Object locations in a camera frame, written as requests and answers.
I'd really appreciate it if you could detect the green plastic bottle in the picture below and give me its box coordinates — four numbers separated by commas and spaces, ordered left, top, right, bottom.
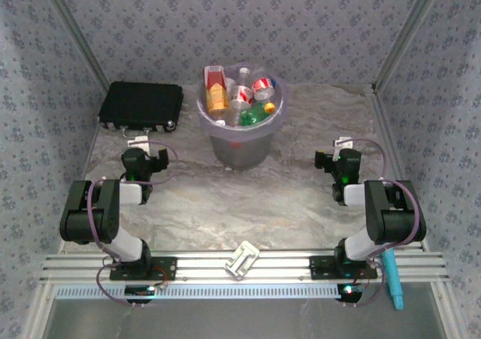
237, 101, 278, 127

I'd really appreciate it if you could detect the turquoise pen-shaped tool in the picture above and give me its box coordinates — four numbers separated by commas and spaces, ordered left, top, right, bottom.
380, 249, 405, 310

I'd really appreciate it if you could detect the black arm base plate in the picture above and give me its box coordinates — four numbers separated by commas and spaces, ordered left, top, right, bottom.
110, 255, 178, 282
308, 255, 379, 280

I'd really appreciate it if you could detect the clear bottle red white label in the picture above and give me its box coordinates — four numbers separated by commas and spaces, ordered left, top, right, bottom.
250, 76, 280, 102
228, 67, 255, 110

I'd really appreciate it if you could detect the aluminium corner post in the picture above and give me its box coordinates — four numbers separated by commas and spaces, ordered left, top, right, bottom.
374, 0, 448, 88
39, 0, 110, 92

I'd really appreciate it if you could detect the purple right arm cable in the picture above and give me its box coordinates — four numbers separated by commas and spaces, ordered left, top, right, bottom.
347, 138, 420, 308

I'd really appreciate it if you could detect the orange juice bottle red label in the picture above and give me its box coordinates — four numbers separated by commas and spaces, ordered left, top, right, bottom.
203, 65, 231, 117

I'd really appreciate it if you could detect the white plastic bracket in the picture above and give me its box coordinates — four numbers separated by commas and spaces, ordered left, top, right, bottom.
224, 240, 261, 281

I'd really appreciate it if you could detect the white slotted cable duct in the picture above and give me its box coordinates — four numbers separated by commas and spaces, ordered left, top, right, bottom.
52, 282, 349, 301

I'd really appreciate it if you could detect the translucent purple plastic bin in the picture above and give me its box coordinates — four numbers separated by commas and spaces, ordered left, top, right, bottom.
195, 63, 289, 171

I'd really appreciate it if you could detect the aluminium side rail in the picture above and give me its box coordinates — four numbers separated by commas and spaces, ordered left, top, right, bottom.
73, 123, 101, 184
370, 85, 429, 252

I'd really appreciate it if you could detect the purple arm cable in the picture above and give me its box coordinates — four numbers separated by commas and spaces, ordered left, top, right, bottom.
88, 140, 180, 308
347, 138, 420, 308

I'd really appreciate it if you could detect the aluminium mounting rail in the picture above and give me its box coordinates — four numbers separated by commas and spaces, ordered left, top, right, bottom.
39, 250, 451, 284

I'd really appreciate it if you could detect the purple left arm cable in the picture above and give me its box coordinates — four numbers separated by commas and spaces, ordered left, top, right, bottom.
88, 140, 180, 308

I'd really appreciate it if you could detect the black hard case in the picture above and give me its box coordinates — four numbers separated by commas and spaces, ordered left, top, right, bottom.
98, 80, 185, 141

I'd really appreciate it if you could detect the small black circuit board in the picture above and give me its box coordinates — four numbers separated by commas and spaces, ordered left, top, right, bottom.
124, 284, 157, 305
337, 282, 364, 305

